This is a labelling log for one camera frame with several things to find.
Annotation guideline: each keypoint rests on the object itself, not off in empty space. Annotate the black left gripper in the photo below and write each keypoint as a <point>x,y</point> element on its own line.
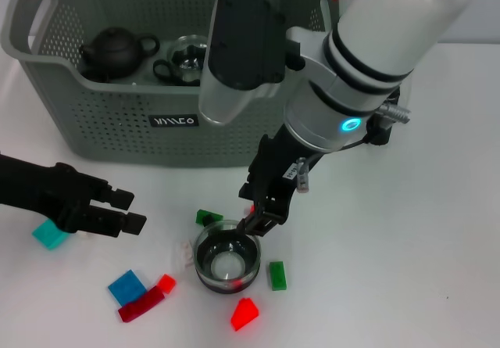
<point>47,191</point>

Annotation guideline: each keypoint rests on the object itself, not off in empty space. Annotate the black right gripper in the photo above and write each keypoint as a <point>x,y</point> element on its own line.
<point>277,164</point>

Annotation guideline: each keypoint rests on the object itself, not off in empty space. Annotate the green toy brick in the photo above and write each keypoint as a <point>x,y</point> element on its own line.
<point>201,215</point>
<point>278,275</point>

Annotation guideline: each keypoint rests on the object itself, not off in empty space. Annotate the glass teacup black sleeve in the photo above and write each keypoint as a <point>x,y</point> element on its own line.
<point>183,62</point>
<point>207,254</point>

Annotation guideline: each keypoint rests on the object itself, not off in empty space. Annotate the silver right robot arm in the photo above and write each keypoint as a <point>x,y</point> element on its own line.
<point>390,31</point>

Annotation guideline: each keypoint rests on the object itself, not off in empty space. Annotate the grey perforated storage bin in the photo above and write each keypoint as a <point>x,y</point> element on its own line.
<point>117,129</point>

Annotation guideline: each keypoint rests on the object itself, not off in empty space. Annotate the teal toy brick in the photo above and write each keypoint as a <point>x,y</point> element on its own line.
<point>48,239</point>

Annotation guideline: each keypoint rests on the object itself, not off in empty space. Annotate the blue toy brick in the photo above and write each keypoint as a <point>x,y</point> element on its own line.
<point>126,285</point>

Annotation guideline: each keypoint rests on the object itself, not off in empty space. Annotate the clear white toy brick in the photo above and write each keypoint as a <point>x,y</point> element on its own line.
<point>183,254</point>

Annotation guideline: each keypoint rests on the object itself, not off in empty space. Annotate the small orange-red toy brick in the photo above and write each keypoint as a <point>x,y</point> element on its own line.
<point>167,283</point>

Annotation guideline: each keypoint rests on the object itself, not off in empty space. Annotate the red sloped toy brick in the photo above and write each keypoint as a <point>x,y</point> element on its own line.
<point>244,314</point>

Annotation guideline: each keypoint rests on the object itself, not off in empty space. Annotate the dark red long brick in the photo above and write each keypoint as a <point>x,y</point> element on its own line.
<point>140,304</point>

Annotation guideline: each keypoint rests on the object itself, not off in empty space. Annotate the glass carafe black lid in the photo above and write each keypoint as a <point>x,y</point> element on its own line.
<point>381,135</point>

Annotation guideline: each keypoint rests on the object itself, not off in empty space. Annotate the black clay teapot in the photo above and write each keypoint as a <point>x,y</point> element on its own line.
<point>113,51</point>

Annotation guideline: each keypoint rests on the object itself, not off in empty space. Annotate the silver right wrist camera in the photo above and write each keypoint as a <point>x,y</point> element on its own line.
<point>242,51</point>

